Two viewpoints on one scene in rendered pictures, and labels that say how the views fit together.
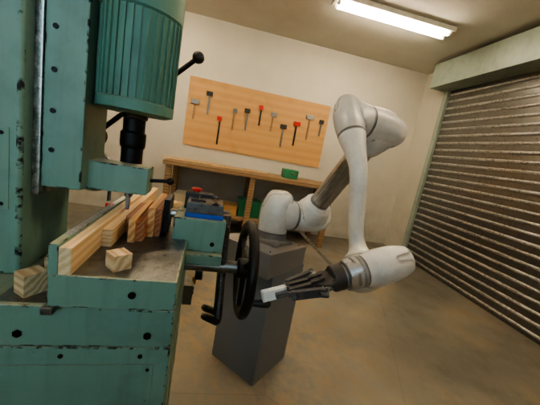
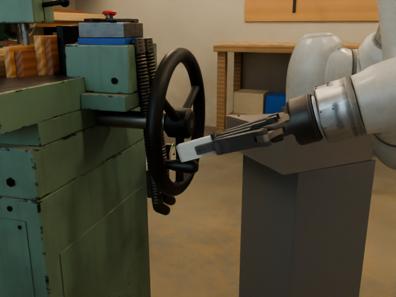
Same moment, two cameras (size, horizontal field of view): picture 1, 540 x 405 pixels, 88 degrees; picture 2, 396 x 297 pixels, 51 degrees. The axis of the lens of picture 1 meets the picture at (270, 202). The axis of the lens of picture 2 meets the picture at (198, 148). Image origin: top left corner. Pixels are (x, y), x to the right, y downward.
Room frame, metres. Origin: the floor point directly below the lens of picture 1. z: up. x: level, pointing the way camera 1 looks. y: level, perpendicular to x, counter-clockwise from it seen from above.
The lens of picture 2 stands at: (0.12, -0.41, 0.99)
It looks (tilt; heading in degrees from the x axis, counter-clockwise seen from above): 16 degrees down; 31
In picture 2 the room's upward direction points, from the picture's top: straight up
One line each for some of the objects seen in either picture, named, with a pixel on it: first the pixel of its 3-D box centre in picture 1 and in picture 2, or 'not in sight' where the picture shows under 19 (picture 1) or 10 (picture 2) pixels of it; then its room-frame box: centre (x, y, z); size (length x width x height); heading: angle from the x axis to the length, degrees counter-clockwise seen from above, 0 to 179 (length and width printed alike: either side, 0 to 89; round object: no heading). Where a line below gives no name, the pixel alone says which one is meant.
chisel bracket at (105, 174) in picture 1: (121, 179); (15, 9); (0.71, 0.39, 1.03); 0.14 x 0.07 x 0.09; 104
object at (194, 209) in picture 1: (203, 202); (114, 29); (0.78, 0.19, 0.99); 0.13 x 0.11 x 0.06; 14
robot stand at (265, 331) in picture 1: (257, 308); (300, 235); (1.42, -0.04, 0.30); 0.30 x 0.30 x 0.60; 56
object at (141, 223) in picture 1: (149, 218); (58, 59); (0.75, 0.32, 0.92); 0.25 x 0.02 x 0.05; 14
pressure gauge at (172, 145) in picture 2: (198, 273); (167, 157); (1.01, 0.23, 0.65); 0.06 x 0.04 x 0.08; 14
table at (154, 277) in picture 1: (167, 239); (79, 86); (0.75, 0.27, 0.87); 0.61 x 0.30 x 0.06; 14
